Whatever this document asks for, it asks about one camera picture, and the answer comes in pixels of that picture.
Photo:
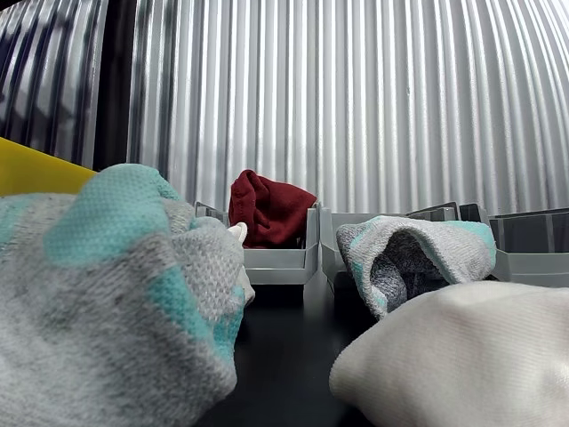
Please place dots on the white sock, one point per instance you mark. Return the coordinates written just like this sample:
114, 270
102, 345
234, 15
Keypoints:
467, 356
238, 231

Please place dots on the grey and teal sock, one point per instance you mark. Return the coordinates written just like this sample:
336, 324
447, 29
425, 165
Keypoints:
444, 249
111, 311

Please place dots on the grey plastic storage bin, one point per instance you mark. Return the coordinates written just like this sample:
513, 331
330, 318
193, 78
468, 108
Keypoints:
331, 249
275, 262
529, 267

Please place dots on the yellow plastic panel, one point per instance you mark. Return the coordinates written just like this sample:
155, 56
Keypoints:
26, 173

